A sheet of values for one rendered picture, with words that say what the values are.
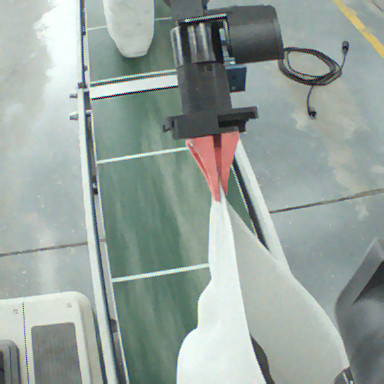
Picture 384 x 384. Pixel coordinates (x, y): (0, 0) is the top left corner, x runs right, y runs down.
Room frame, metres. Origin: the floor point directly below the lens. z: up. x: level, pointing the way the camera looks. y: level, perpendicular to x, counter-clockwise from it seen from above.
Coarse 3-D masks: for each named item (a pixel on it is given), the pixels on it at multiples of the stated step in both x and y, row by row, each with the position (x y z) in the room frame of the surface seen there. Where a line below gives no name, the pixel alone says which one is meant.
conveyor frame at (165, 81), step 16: (80, 0) 2.15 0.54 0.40; (80, 16) 1.97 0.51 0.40; (80, 32) 1.80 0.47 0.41; (80, 48) 1.66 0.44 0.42; (80, 64) 1.54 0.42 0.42; (80, 80) 1.43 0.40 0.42; (144, 80) 1.48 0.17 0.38; (160, 80) 1.47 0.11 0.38; (176, 80) 1.47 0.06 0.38; (96, 96) 1.39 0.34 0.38
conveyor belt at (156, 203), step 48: (144, 96) 1.37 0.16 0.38; (96, 144) 1.13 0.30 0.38; (144, 144) 1.13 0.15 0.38; (144, 192) 0.94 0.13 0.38; (192, 192) 0.94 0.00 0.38; (144, 240) 0.77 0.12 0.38; (192, 240) 0.77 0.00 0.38; (144, 288) 0.62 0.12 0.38; (192, 288) 0.63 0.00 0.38; (144, 336) 0.49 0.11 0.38
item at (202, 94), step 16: (192, 64) 0.46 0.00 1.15; (192, 80) 0.45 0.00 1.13; (208, 80) 0.44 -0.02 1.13; (224, 80) 0.45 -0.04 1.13; (192, 96) 0.43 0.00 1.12; (208, 96) 0.43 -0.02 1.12; (224, 96) 0.44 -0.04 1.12; (192, 112) 0.42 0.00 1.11; (208, 112) 0.41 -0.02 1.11; (224, 112) 0.42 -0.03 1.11; (240, 112) 0.42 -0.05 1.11; (256, 112) 0.42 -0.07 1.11
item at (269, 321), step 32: (224, 224) 0.34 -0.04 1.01; (224, 256) 0.33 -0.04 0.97; (256, 256) 0.30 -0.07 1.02; (224, 288) 0.31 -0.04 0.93; (256, 288) 0.29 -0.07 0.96; (288, 288) 0.25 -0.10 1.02; (224, 320) 0.29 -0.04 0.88; (256, 320) 0.28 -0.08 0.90; (288, 320) 0.24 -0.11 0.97; (320, 320) 0.21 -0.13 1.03; (192, 352) 0.27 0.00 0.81; (224, 352) 0.26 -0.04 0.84; (256, 352) 0.33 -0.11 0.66; (288, 352) 0.23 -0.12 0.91; (320, 352) 0.19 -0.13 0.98
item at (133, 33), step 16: (112, 0) 1.65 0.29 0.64; (128, 0) 1.65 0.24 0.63; (144, 0) 1.67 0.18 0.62; (112, 16) 1.65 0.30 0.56; (128, 16) 1.65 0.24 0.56; (144, 16) 1.67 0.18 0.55; (112, 32) 1.67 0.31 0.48; (128, 32) 1.65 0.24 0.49; (144, 32) 1.66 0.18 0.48; (128, 48) 1.64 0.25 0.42; (144, 48) 1.65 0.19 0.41
